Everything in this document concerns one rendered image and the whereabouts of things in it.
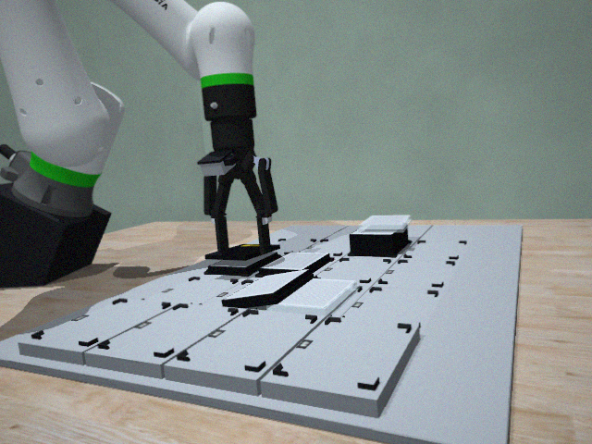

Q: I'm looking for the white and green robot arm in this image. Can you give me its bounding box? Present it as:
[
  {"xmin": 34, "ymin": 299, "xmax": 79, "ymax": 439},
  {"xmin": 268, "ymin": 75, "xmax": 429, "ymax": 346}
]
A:
[{"xmin": 0, "ymin": 0, "xmax": 256, "ymax": 217}]

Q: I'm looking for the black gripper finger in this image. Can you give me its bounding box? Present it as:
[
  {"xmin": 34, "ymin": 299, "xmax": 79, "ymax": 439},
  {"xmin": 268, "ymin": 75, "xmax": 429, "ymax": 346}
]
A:
[
  {"xmin": 203, "ymin": 173, "xmax": 234, "ymax": 251},
  {"xmin": 234, "ymin": 156, "xmax": 278, "ymax": 254}
]

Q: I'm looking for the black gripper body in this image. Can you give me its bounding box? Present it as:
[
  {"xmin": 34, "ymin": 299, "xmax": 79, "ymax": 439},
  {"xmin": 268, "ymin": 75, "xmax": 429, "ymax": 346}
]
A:
[{"xmin": 210, "ymin": 118, "xmax": 257, "ymax": 179}]

